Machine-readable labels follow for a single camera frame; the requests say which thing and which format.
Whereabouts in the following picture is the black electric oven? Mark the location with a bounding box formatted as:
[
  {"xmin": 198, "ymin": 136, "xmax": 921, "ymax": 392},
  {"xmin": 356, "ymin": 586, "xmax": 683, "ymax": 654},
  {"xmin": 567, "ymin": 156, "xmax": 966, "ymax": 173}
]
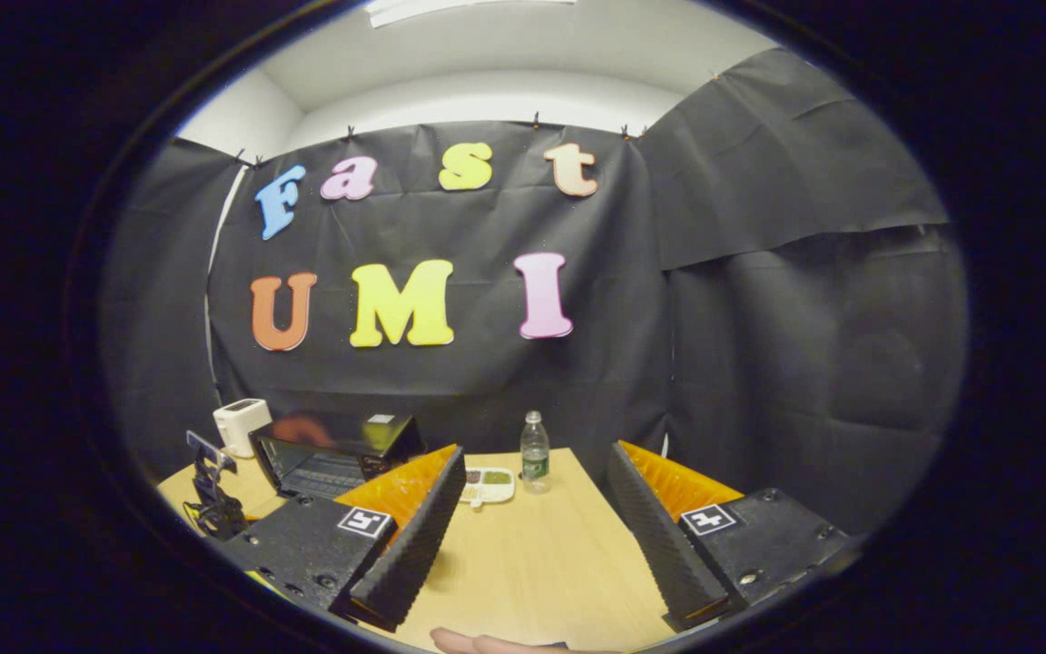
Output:
[{"xmin": 248, "ymin": 413, "xmax": 427, "ymax": 500}]

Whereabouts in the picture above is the white divided seasoning dish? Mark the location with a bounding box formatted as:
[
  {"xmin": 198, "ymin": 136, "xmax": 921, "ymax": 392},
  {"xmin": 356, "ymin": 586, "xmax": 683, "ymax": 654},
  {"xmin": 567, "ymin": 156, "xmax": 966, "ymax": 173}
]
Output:
[{"xmin": 459, "ymin": 467, "xmax": 517, "ymax": 508}]

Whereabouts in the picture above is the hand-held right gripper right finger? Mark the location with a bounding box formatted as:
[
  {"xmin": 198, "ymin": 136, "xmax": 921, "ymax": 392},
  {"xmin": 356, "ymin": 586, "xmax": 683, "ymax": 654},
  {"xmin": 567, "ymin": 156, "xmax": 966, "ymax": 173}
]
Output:
[{"xmin": 607, "ymin": 441, "xmax": 858, "ymax": 633}]

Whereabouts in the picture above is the rectangular ceiling light panel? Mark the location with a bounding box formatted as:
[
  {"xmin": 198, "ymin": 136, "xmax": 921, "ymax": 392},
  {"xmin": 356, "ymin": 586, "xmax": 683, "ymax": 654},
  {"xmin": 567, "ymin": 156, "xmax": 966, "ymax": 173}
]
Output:
[{"xmin": 364, "ymin": 0, "xmax": 578, "ymax": 28}]

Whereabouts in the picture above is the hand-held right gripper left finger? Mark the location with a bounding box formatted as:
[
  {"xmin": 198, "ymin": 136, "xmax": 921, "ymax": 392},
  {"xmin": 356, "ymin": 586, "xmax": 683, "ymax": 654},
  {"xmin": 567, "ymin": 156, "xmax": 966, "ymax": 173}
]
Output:
[{"xmin": 214, "ymin": 443, "xmax": 468, "ymax": 634}]

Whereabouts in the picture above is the white toaster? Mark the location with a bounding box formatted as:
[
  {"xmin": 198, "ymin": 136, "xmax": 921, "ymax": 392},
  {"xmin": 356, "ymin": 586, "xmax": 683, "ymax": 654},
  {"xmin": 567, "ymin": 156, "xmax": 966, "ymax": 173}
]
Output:
[{"xmin": 212, "ymin": 398, "xmax": 273, "ymax": 459}]

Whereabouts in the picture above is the clear plastic water bottle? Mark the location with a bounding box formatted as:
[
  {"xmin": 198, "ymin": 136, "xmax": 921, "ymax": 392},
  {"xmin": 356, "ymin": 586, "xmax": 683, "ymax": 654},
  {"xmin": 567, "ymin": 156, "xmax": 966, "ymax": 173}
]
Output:
[{"xmin": 520, "ymin": 411, "xmax": 551, "ymax": 495}]

